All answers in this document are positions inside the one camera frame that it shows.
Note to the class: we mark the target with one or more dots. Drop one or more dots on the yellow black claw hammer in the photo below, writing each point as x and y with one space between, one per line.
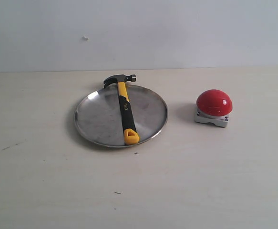
131 136

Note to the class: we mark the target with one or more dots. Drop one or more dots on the red dome push button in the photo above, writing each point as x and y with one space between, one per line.
213 107

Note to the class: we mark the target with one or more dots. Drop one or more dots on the round steel plate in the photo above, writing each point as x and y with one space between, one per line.
97 117

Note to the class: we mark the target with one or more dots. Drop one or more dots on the small white wall hook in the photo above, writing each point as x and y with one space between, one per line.
85 38

